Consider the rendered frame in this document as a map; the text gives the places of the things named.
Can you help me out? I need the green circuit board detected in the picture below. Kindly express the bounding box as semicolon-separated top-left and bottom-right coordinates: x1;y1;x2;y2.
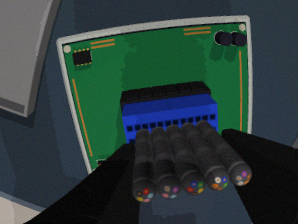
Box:
63;23;249;171

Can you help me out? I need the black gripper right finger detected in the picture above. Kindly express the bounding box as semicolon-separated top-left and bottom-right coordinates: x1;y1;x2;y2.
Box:
222;128;298;224

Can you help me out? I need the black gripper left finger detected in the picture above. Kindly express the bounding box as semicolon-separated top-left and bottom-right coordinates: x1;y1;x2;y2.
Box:
24;143;140;224

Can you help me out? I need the dark blue-grey work mat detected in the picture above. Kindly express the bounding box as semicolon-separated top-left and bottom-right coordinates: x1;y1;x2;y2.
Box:
0;0;298;224

